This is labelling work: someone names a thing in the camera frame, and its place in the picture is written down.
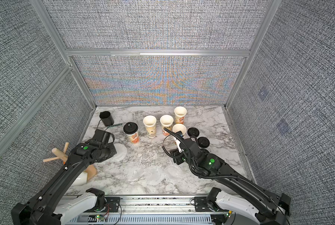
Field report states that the black plastic cup lid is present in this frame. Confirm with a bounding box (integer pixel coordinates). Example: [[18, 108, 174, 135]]
[[123, 122, 138, 135], [200, 149, 210, 155], [187, 127, 200, 137], [198, 136, 210, 149]]

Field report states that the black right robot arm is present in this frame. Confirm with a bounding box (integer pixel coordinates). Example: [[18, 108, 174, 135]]
[[168, 149, 291, 225]]

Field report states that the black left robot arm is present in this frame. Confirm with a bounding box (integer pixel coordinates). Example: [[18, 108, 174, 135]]
[[11, 142, 116, 225]]

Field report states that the red milk tea paper cup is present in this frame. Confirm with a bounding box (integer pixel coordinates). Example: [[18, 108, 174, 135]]
[[172, 124, 187, 139]]

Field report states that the wooden mug tree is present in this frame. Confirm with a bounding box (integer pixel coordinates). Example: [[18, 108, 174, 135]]
[[43, 142, 98, 182]]

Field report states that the black cylindrical cup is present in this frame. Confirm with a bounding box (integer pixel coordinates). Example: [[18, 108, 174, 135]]
[[99, 111, 115, 127]]

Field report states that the white mug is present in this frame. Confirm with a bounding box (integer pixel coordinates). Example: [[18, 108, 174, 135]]
[[71, 172, 88, 187]]

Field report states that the middle yellow paper cup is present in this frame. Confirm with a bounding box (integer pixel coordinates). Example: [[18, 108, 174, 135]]
[[160, 115, 174, 136]]

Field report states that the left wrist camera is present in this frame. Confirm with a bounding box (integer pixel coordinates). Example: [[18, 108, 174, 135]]
[[90, 129, 115, 148]]

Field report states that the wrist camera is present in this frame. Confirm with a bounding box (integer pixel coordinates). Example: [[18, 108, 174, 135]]
[[90, 129, 115, 148], [175, 131, 201, 157]]

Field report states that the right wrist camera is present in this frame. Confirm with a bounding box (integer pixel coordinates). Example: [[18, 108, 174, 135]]
[[175, 131, 201, 157]]

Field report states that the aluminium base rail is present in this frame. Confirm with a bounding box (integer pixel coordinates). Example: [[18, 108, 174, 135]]
[[38, 194, 278, 225]]

